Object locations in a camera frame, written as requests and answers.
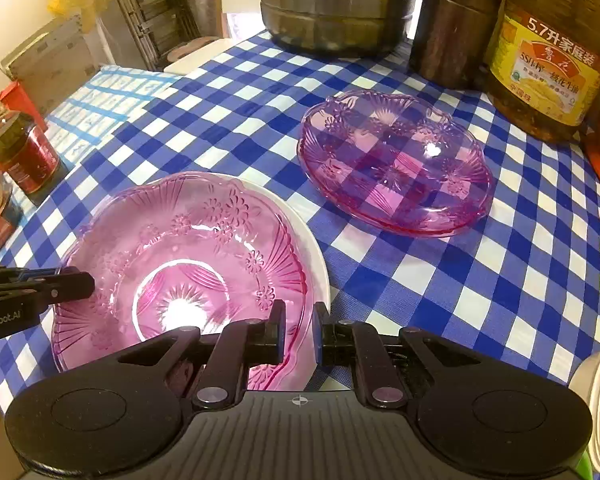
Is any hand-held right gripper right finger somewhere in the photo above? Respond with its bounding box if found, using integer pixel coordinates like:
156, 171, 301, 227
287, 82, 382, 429
313, 301, 501, 408

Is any white board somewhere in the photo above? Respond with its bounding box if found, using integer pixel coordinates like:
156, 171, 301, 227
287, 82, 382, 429
163, 57, 206, 75

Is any yellow cooking oil bottle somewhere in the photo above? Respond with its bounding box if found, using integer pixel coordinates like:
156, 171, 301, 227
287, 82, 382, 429
482, 0, 600, 143

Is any pink glass plate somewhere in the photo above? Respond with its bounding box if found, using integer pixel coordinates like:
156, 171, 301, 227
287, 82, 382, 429
296, 88, 497, 238

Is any red box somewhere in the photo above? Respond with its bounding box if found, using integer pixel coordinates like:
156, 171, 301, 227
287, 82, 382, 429
0, 80, 48, 161

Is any dark bottle with red label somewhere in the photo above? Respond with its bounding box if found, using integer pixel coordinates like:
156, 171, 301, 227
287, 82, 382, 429
0, 110, 63, 196

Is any blue white checked tablecloth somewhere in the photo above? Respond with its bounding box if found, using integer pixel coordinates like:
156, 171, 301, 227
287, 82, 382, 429
0, 30, 600, 411

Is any white plate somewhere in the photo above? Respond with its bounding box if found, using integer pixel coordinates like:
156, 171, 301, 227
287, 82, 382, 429
215, 174, 331, 391

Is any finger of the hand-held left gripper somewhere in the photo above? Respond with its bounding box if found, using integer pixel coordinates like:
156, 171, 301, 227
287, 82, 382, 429
0, 268, 97, 312
0, 265, 60, 282

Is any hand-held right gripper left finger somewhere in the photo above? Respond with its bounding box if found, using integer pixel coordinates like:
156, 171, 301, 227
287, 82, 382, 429
97, 300, 287, 408

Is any stainless steel pot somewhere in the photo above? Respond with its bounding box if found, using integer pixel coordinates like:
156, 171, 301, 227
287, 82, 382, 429
250, 0, 433, 58

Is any dark slatted crate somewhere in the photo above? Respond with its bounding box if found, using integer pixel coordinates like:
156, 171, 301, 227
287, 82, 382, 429
102, 0, 201, 71

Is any brown wooden board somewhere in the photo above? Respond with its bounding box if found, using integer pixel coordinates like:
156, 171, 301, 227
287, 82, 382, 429
167, 36, 231, 63

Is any light blue patterned cloth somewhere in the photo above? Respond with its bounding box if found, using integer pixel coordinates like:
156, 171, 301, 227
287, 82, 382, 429
45, 65, 181, 161

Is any pink glass bowl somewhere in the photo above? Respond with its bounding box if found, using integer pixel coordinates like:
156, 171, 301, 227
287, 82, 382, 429
50, 171, 315, 392

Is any cardboard box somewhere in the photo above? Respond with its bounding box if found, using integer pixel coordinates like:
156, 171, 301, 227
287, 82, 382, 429
0, 17, 101, 116

